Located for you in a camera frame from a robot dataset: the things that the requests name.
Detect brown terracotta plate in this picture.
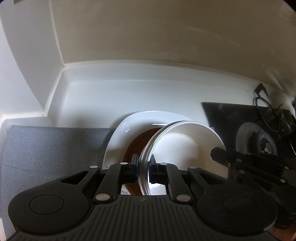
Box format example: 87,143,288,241
123,128,161,195

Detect cream bowls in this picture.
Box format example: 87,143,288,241
138,120,228,195

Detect far white floral plate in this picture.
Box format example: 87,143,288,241
102,110,192,169

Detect black gas stove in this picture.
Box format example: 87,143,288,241
202,102,295,158

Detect black pot support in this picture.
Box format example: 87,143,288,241
253,83,295,133

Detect grey drying mat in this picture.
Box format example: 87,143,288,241
1,126,114,238

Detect steel burner ring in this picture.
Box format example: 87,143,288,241
236,122,278,156

